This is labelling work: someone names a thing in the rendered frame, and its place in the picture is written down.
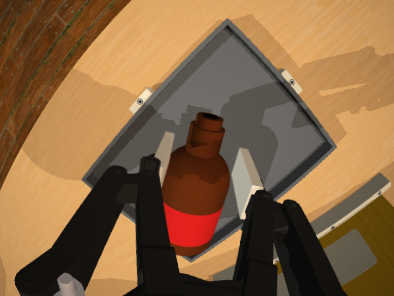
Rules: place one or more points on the brown bottle with red label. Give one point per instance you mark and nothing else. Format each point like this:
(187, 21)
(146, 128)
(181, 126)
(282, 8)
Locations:
(195, 186)

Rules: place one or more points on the grey metal tray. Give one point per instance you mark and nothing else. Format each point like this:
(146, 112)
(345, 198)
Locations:
(233, 79)

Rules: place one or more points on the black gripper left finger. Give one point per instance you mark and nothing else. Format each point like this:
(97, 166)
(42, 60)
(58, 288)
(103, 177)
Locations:
(71, 261)

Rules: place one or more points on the yellow divided crate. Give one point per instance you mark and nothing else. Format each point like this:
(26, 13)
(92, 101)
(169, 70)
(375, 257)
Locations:
(361, 250)

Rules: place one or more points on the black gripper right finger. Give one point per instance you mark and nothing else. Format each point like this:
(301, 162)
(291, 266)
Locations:
(305, 265)

